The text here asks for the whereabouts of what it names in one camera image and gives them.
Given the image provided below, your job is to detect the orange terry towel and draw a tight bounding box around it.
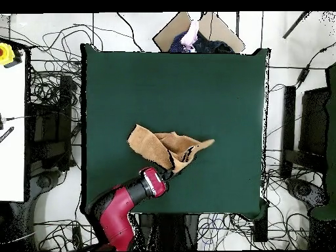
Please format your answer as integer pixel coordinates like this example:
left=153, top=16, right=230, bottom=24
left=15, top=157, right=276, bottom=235
left=127, top=123, right=215, bottom=174

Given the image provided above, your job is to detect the black flat panel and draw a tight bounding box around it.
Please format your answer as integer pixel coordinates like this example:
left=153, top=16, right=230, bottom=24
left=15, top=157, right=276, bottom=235
left=298, top=86, right=332, bottom=158

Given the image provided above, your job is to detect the dark green table cloth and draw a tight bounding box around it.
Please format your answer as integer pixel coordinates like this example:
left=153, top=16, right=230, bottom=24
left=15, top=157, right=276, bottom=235
left=79, top=43, right=272, bottom=221

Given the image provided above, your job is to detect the black power brick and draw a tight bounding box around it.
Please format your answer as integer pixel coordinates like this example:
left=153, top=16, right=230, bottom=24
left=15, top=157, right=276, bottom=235
left=72, top=225, right=84, bottom=250

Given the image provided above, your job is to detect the black box-shaped stand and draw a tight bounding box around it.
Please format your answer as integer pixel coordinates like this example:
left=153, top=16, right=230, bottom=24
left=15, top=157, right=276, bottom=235
left=252, top=217, right=269, bottom=243

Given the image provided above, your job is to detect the grey round stand base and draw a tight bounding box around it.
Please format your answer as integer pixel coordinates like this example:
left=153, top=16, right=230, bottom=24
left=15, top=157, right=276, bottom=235
left=31, top=170, right=64, bottom=203

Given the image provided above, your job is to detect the black low furniture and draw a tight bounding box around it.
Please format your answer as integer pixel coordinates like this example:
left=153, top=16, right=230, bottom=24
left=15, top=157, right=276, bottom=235
left=26, top=74, right=74, bottom=171

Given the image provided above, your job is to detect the blue dotted cloth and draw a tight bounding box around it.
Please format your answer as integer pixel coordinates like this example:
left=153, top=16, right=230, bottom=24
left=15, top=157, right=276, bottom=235
left=168, top=31, right=190, bottom=53

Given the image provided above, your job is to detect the black long bar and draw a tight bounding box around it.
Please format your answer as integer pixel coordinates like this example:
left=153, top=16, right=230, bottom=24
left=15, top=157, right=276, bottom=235
left=280, top=85, right=297, bottom=179

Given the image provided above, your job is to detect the dark navy cloth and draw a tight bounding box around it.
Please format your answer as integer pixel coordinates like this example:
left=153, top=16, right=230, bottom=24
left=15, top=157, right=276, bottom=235
left=192, top=31, right=236, bottom=54

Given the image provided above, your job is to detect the black stand base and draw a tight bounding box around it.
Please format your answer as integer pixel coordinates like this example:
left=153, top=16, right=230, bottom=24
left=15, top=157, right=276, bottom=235
left=285, top=177, right=328, bottom=211

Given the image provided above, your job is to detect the pink cloth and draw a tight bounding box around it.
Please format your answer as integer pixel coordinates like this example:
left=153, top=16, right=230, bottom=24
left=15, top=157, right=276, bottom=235
left=180, top=20, right=200, bottom=52

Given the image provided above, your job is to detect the white desk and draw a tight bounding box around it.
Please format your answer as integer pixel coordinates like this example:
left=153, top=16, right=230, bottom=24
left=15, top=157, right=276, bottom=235
left=0, top=39, right=30, bottom=203

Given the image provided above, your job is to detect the brown cardboard box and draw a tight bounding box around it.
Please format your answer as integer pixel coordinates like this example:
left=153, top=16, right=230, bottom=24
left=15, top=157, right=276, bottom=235
left=152, top=11, right=246, bottom=54

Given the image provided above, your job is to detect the black power adapter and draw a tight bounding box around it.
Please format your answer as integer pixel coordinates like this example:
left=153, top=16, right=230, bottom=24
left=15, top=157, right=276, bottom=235
left=296, top=66, right=311, bottom=83

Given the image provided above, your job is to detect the green cloth-covered table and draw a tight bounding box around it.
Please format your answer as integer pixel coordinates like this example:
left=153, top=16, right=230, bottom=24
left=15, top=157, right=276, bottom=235
left=309, top=62, right=336, bottom=221

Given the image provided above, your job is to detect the black thin rod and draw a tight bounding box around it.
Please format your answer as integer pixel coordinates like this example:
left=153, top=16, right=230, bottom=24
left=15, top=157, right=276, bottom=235
left=282, top=10, right=312, bottom=39

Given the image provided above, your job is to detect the yellow emergency stop button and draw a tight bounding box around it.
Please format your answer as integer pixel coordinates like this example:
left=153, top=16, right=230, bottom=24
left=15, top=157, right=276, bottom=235
left=0, top=42, right=24, bottom=69

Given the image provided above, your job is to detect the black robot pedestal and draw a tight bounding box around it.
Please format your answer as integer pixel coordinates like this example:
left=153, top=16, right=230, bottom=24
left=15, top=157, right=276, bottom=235
left=133, top=213, right=201, bottom=251

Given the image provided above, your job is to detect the black cable tangle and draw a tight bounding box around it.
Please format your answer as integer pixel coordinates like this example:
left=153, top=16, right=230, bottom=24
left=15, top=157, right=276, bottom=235
left=28, top=23, right=104, bottom=106
left=262, top=154, right=312, bottom=251
left=196, top=213, right=263, bottom=251

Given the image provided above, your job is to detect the metal connector with cable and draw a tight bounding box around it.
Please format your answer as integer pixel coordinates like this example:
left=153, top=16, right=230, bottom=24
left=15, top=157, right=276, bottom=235
left=0, top=112, right=32, bottom=131

